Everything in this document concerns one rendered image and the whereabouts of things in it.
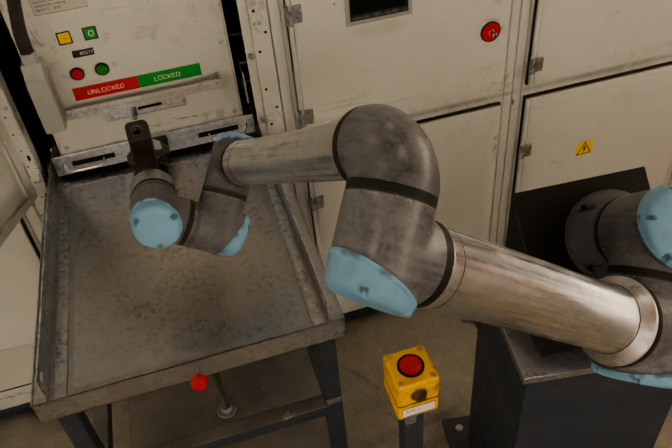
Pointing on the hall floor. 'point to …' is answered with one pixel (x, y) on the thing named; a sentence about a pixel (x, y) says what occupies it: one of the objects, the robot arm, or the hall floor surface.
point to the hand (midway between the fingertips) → (147, 140)
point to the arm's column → (557, 406)
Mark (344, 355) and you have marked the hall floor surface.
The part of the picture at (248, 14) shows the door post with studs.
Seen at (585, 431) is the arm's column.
